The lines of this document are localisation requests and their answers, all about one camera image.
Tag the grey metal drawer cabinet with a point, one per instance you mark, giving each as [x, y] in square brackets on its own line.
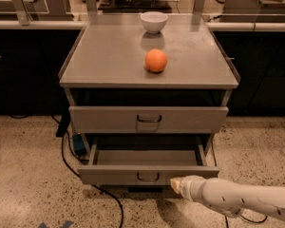
[107, 68]

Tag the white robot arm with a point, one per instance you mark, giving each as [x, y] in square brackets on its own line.
[231, 199]

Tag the padded gripper body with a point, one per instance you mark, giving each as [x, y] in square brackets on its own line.
[192, 186]

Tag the orange fruit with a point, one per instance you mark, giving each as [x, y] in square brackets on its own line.
[155, 60]

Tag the grey drawer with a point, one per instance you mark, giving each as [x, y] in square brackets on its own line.
[148, 119]
[148, 167]

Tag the white ceramic bowl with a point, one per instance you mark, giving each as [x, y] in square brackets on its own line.
[153, 21]

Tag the blue power adapter box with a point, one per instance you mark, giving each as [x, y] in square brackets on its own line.
[78, 145]

